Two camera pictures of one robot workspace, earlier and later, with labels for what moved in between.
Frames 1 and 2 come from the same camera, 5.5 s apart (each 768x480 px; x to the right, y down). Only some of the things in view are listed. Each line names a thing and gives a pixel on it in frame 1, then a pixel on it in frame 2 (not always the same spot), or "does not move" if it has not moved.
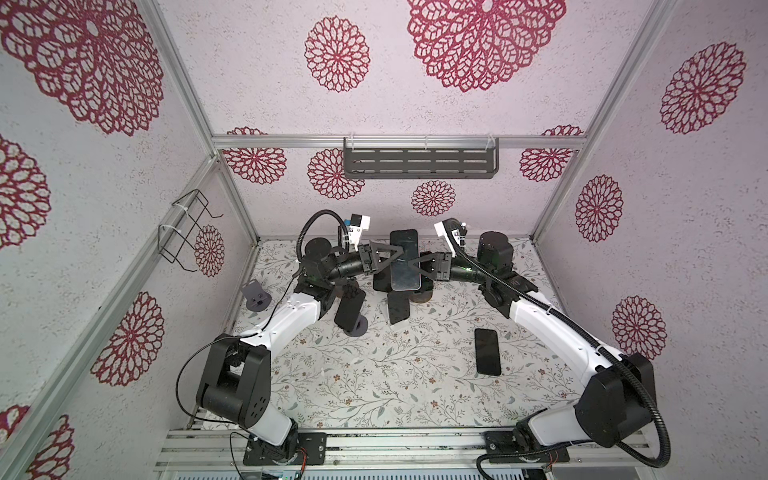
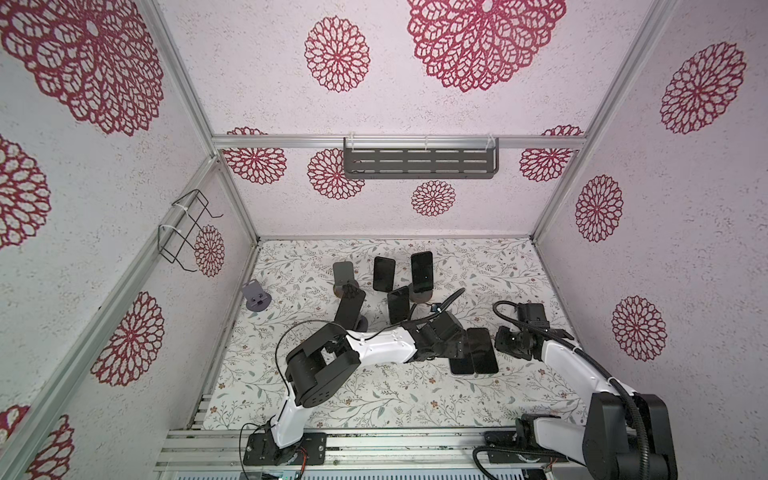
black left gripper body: x=356 y=264 -> x=452 y=348
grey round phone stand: x=256 y=299 does not move
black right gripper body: x=460 y=271 -> x=508 y=341
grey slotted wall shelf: x=420 y=158 does not move
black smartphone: x=398 y=305 does not move
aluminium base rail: x=223 y=453 does not move
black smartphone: x=487 y=352 does not move
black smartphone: x=404 y=276 -> x=462 y=365
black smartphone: x=382 y=280 does not move
